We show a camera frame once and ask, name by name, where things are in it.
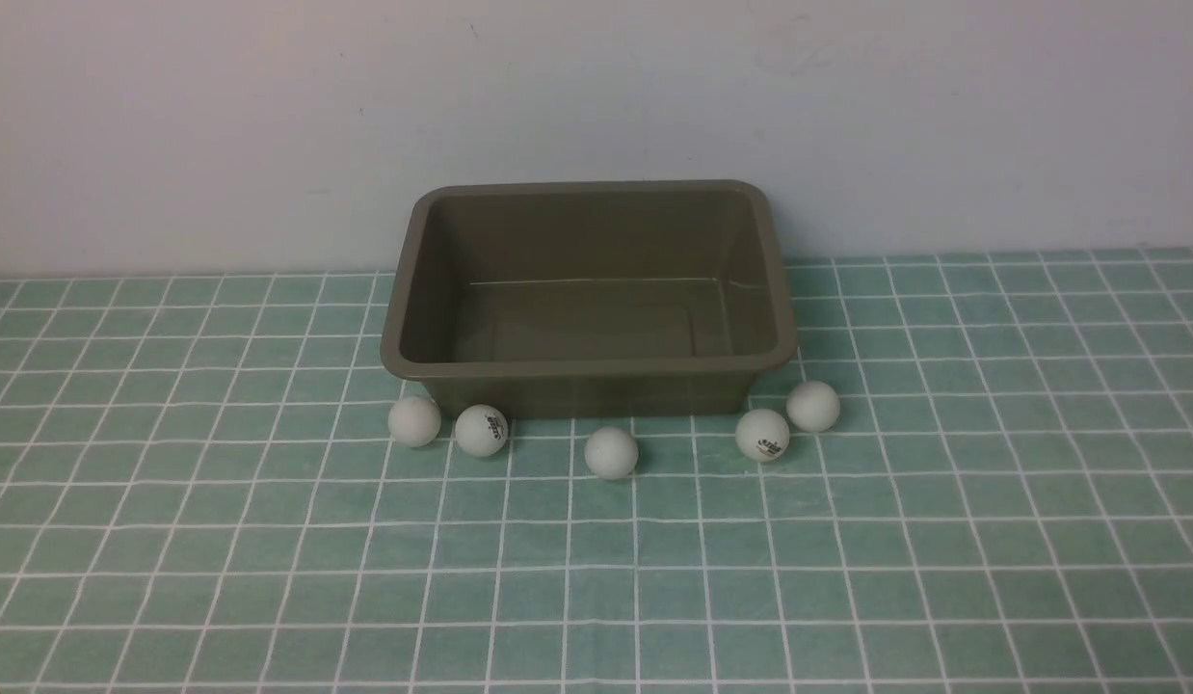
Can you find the green checkered tablecloth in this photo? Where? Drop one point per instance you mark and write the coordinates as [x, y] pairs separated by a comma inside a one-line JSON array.
[[198, 494]]

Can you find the white logo ball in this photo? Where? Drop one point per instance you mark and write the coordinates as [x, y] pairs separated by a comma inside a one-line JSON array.
[[481, 431], [762, 435]]

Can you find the plain white ball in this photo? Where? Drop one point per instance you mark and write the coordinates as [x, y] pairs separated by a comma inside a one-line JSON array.
[[414, 421], [611, 453], [813, 407]]

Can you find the olive plastic bin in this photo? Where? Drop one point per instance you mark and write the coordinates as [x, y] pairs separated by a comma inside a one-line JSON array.
[[585, 300]]

